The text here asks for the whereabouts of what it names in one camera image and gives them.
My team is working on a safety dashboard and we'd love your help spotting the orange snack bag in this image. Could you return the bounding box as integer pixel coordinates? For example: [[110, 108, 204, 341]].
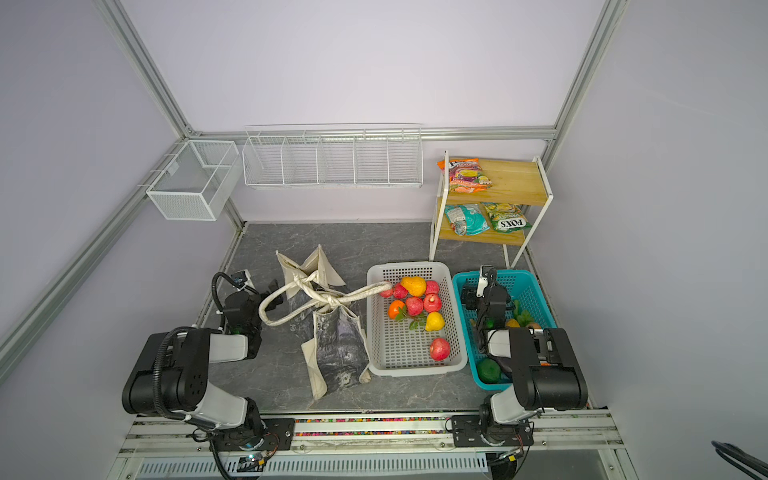
[[437, 159, 492, 193]]

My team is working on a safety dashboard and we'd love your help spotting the green Foxs candy bag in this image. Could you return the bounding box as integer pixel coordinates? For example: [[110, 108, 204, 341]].
[[483, 202, 531, 234]]

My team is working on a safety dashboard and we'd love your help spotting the long white wire basket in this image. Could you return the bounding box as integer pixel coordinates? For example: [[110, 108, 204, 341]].
[[241, 123, 424, 189]]

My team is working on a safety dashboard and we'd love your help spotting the teal plastic vegetable basket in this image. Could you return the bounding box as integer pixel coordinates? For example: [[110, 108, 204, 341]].
[[452, 270, 557, 392]]

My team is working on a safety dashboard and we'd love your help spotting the small white mesh basket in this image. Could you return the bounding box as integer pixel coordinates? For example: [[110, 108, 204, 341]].
[[147, 140, 242, 221]]

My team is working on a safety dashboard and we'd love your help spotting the cream canvas grocery bag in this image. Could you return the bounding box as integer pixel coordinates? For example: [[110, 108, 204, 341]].
[[258, 246, 393, 400]]

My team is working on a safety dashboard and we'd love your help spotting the white wooden two-tier shelf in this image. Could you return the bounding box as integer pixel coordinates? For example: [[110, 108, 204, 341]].
[[428, 152, 554, 269]]

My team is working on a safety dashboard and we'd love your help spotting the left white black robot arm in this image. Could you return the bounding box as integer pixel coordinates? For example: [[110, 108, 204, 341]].
[[121, 270, 294, 454]]

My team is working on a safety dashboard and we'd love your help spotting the green avocado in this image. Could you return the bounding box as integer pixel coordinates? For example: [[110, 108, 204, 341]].
[[476, 358, 502, 384]]

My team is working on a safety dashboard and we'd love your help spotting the yellow pear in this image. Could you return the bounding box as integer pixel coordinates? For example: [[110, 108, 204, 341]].
[[400, 276, 427, 298]]

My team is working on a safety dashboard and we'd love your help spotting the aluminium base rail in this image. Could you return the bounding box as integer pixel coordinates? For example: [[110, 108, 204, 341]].
[[108, 410, 637, 479]]

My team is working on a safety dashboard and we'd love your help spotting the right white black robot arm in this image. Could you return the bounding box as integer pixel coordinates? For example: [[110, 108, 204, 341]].
[[449, 266, 588, 449]]

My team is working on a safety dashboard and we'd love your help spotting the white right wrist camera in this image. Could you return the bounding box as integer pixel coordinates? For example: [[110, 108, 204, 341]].
[[476, 265, 497, 297]]

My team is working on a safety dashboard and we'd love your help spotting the yellow lemon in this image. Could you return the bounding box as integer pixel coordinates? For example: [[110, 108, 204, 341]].
[[425, 311, 445, 332]]

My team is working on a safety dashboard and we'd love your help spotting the small orange tangerine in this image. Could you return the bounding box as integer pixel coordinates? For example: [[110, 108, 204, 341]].
[[387, 300, 408, 321]]

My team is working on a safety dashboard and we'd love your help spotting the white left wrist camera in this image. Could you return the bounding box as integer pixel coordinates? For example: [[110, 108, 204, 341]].
[[230, 269, 254, 290]]

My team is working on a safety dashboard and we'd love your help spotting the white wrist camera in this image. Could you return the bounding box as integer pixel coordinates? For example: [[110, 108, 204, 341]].
[[476, 265, 497, 297], [230, 269, 254, 290]]

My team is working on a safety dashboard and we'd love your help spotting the teal snack bag lower shelf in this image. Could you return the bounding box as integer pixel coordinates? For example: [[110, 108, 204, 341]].
[[444, 204, 490, 237]]

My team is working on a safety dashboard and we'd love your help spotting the red apple centre right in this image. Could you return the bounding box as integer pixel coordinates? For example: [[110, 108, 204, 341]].
[[423, 293, 442, 314]]

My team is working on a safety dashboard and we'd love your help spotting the leafy red twig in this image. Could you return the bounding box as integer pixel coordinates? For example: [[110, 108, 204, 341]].
[[397, 311, 428, 330]]

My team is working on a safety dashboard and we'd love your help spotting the red apple front right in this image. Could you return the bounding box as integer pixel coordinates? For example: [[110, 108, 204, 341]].
[[429, 338, 451, 362]]

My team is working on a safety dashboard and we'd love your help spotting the white plastic fruit basket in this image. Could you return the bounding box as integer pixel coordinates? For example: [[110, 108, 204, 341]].
[[365, 261, 468, 377]]

